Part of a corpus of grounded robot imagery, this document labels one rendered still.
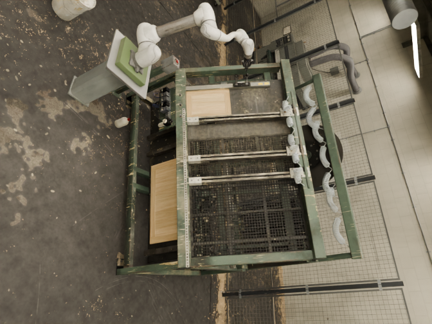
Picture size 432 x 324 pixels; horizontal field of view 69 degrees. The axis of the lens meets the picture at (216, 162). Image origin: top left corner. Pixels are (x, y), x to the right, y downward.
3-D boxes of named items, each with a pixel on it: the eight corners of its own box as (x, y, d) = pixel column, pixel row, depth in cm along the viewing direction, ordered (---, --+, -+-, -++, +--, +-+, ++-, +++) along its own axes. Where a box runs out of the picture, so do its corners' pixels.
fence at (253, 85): (186, 88, 360) (186, 86, 357) (269, 83, 361) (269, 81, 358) (186, 92, 358) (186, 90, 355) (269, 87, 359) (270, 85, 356)
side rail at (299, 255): (191, 259, 294) (190, 258, 284) (309, 251, 295) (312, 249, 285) (191, 268, 291) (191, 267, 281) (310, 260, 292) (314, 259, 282)
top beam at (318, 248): (278, 65, 371) (280, 59, 362) (287, 64, 371) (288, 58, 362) (312, 260, 286) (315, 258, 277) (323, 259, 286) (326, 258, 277)
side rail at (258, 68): (186, 74, 376) (185, 67, 365) (278, 68, 376) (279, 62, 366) (186, 78, 373) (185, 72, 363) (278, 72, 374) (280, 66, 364)
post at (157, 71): (114, 88, 387) (162, 64, 353) (118, 90, 392) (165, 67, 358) (114, 92, 385) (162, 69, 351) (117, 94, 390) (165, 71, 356)
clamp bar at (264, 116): (187, 119, 345) (184, 107, 323) (295, 112, 346) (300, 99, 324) (187, 126, 341) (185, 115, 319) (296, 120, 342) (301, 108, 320)
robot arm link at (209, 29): (222, 36, 282) (220, 22, 284) (208, 31, 268) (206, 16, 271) (212, 44, 290) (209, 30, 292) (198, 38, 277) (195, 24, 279)
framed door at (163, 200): (152, 166, 373) (151, 166, 371) (190, 154, 348) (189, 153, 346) (151, 244, 338) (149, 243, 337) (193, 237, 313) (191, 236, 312)
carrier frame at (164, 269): (126, 93, 404) (177, 69, 366) (189, 134, 514) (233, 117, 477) (116, 275, 319) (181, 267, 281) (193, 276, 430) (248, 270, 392)
